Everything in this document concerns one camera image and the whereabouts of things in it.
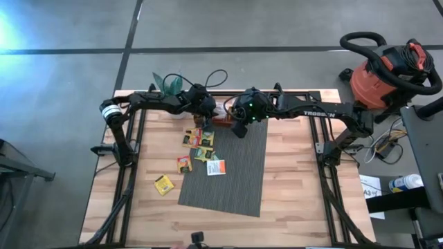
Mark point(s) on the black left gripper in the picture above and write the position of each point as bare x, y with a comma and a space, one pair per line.
202, 100

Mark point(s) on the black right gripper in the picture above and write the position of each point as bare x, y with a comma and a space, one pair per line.
252, 105

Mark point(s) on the brown wooden tea tray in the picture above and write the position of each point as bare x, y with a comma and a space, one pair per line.
223, 121

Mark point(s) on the orange white tea packet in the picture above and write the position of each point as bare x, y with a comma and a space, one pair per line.
219, 110
216, 167

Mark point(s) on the orange yellow tea packet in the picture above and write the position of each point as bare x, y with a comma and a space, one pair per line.
192, 138

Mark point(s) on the green yellow tea packet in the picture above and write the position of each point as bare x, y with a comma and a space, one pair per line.
204, 154
215, 157
207, 138

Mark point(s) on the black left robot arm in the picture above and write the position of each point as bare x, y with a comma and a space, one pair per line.
149, 100

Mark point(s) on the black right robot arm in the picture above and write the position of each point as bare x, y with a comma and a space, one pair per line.
318, 112

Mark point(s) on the orange red tea packet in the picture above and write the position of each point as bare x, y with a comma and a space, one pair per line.
184, 165

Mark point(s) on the grey woven placemat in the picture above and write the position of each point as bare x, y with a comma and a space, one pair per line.
235, 180

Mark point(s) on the snake plant in white pot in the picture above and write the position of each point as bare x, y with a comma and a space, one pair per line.
169, 86

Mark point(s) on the orange black shop vacuum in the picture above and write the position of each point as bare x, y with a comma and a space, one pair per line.
370, 86

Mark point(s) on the white paper sheet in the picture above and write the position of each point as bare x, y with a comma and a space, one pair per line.
368, 183

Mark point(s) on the black power adapter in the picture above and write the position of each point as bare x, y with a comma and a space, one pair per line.
384, 149

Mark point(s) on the black bar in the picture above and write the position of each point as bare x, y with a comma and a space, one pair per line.
398, 200

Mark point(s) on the white blue wipes canister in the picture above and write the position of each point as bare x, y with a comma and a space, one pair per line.
406, 182

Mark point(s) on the black metal stand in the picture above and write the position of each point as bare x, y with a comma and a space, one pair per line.
27, 170

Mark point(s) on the dark grey cart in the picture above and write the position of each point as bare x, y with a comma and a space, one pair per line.
425, 145

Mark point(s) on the black metal rig frame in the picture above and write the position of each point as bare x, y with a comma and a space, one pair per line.
304, 92

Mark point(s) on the black table-level camera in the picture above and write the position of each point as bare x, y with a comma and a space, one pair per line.
197, 238

